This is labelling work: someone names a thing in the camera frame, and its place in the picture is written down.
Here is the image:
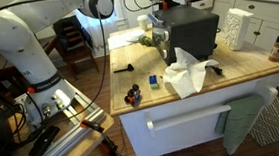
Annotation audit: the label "black toaster oven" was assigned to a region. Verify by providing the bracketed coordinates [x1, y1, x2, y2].
[149, 2, 223, 68]

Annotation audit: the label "blue and green sponge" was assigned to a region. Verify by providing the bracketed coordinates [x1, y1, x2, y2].
[147, 73, 160, 90]

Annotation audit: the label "black spatula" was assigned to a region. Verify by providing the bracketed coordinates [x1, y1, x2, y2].
[112, 62, 135, 74]

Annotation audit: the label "toy with black wheels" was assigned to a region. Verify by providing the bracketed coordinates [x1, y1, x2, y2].
[122, 83, 143, 107]

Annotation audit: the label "green plush toy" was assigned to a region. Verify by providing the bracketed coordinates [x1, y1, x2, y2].
[138, 35, 157, 49]

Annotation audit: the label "stained white cloth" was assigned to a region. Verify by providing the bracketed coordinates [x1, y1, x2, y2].
[106, 32, 135, 51]

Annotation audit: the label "white plate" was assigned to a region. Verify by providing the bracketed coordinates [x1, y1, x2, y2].
[125, 28, 148, 44]

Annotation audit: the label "crumpled white paper towel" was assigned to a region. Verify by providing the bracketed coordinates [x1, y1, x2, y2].
[159, 44, 222, 101]

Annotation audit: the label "white cup with lid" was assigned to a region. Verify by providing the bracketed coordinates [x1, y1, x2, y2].
[137, 14, 150, 32]

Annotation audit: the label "white towel bar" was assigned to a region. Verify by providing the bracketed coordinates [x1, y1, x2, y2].
[143, 103, 234, 140]

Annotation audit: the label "wooden ladder-back chair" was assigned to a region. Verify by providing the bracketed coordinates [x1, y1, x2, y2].
[51, 13, 101, 82]

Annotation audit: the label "orange and black clamp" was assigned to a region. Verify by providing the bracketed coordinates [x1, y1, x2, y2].
[78, 114, 134, 156]

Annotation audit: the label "white kitchen island cabinet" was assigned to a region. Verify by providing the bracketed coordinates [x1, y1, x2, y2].
[116, 73, 279, 156]

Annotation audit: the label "wooden robot mounting board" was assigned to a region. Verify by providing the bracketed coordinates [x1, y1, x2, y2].
[7, 112, 119, 156]

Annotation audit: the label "open white drawer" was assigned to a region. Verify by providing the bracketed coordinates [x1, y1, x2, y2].
[189, 0, 216, 12]

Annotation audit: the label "white textured tissue box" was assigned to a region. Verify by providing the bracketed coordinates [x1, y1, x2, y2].
[219, 6, 258, 52]

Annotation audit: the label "green hanging towel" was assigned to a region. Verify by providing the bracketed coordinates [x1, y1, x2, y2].
[211, 93, 270, 156]

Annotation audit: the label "flat black device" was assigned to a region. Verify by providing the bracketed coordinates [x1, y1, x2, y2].
[26, 123, 63, 156]

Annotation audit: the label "white base cabinets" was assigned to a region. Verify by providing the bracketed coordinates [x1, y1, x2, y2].
[187, 0, 279, 110]

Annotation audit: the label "patterned grey rug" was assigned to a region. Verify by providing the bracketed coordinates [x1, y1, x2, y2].
[247, 96, 279, 147]

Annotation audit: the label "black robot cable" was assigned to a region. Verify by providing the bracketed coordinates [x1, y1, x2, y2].
[122, 0, 157, 14]
[0, 0, 115, 134]

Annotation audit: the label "black oven power cable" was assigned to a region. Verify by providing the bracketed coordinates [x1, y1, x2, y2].
[204, 63, 225, 78]

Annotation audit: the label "aluminium frame rail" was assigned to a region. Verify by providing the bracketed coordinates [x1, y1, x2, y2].
[19, 87, 111, 156]

